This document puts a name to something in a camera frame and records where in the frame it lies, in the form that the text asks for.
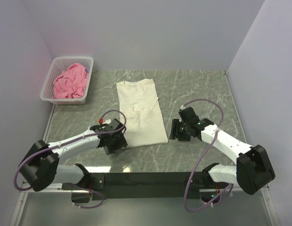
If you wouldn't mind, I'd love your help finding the cream white t shirt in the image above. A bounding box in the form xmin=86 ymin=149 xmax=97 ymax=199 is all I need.
xmin=116 ymin=79 xmax=168 ymax=148

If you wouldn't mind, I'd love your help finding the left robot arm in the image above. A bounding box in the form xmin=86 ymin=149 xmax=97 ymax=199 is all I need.
xmin=17 ymin=119 xmax=127 ymax=192

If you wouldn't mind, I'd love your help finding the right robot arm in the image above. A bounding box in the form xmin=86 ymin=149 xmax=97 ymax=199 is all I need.
xmin=169 ymin=107 xmax=276 ymax=195

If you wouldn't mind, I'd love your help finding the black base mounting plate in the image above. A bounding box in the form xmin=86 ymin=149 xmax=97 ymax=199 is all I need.
xmin=61 ymin=171 xmax=229 ymax=203

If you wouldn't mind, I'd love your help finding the pink t shirt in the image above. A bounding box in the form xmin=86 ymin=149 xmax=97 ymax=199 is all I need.
xmin=53 ymin=63 xmax=89 ymax=99

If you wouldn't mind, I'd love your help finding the white plastic laundry basket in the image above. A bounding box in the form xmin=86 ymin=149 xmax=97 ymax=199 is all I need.
xmin=40 ymin=56 xmax=94 ymax=105

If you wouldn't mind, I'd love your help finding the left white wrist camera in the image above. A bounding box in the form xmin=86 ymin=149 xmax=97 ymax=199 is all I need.
xmin=98 ymin=118 xmax=111 ymax=127

